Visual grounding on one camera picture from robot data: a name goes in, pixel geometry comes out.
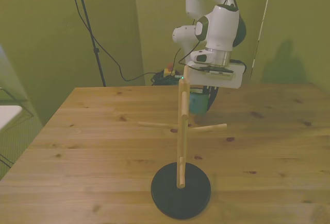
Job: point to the blue enamel mug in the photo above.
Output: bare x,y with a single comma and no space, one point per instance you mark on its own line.
198,104

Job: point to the white flat board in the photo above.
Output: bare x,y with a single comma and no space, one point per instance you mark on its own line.
7,116

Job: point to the green folding partition screen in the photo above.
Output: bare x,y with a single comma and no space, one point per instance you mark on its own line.
38,28

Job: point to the black camera tripod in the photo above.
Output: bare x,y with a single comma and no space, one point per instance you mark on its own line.
89,28

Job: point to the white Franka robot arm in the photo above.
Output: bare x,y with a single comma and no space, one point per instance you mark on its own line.
221,25

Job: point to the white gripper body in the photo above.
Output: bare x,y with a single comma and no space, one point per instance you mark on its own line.
219,81

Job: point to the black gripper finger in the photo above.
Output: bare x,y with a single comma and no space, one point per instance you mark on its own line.
206,90
213,97

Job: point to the yellow emergency stop button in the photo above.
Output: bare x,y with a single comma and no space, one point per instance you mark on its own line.
168,69

